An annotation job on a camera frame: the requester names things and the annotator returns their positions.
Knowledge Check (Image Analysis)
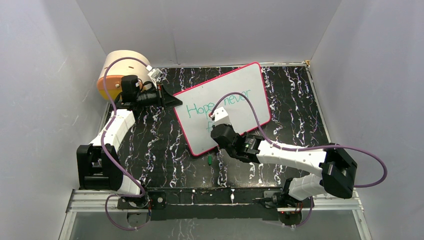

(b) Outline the green marker cap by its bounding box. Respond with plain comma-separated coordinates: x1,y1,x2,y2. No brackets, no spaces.
207,155,213,166

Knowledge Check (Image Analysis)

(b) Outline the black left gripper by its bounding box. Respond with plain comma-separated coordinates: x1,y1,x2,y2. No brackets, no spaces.
137,83,183,112

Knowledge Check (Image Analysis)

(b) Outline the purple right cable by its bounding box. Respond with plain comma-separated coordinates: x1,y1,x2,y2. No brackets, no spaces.
209,92,388,189

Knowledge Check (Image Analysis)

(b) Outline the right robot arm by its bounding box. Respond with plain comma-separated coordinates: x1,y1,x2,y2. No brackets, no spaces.
210,124,358,207

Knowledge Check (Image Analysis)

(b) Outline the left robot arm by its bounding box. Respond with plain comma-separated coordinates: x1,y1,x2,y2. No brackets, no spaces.
76,75,183,208

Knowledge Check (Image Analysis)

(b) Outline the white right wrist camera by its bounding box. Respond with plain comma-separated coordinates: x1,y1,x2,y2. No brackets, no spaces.
209,107,231,126

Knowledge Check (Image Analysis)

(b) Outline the purple cable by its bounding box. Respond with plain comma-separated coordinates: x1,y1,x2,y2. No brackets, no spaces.
100,57,150,231
209,92,388,189

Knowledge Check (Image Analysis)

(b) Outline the beige cylindrical drawer box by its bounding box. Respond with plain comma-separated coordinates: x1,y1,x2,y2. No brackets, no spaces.
96,50,150,101

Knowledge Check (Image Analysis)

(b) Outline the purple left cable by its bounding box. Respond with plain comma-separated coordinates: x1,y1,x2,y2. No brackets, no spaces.
100,57,150,231

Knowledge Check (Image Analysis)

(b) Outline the pink framed whiteboard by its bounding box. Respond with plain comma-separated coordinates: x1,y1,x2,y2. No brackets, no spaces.
174,62,272,157

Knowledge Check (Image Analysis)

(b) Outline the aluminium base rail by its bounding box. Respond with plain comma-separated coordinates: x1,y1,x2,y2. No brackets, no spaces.
59,187,371,240

